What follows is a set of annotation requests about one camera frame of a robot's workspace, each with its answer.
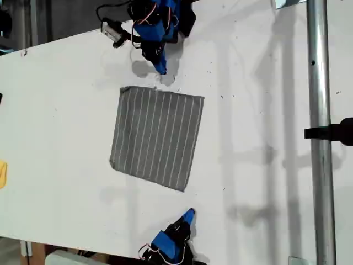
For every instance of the grey white-striped towel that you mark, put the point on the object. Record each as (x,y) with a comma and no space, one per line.
(155,138)

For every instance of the white box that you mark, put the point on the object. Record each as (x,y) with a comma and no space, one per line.
(71,259)

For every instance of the wooden table leg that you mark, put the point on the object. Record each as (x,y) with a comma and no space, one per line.
(34,252)

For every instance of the black clamp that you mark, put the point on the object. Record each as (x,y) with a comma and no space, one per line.
(331,132)

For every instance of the yellow object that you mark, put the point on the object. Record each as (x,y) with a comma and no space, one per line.
(2,174)

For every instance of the black camera box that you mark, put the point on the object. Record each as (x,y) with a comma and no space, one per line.
(113,30)

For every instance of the steel post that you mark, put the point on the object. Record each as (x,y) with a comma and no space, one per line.
(321,110)

